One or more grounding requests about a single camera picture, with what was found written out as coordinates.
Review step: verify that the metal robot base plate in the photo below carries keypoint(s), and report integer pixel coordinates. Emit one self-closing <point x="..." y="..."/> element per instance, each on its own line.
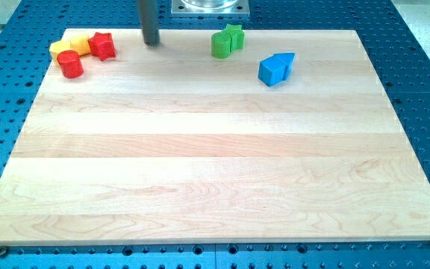
<point x="209" y="7"/>

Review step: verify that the yellow hexagon block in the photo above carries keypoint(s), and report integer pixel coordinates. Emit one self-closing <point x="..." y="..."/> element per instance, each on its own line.
<point x="56" y="48"/>

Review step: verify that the green star block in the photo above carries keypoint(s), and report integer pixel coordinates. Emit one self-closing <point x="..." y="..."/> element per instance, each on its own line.
<point x="237" y="35"/>

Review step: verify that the left board stop bolt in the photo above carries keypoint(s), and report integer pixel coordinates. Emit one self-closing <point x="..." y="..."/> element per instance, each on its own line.
<point x="4" y="250"/>

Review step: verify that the red cylinder block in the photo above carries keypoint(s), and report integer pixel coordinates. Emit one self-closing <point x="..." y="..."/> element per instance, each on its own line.
<point x="70" y="64"/>

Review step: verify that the wooden board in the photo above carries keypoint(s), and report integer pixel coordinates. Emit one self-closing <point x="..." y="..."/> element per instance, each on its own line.
<point x="170" y="145"/>

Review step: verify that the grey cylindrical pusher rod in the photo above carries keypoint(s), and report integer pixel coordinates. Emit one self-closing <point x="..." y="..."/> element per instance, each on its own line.
<point x="149" y="21"/>

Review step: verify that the red star block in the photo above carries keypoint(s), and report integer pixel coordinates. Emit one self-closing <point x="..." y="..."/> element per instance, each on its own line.
<point x="102" y="46"/>

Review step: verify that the blue cube block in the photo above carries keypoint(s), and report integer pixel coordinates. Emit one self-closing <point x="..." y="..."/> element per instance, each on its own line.
<point x="271" y="71"/>

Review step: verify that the green cylinder block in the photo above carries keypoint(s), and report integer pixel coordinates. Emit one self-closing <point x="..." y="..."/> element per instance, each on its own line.
<point x="220" y="45"/>

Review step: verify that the blue triangular block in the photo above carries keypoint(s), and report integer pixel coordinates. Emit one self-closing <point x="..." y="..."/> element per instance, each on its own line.
<point x="287" y="58"/>

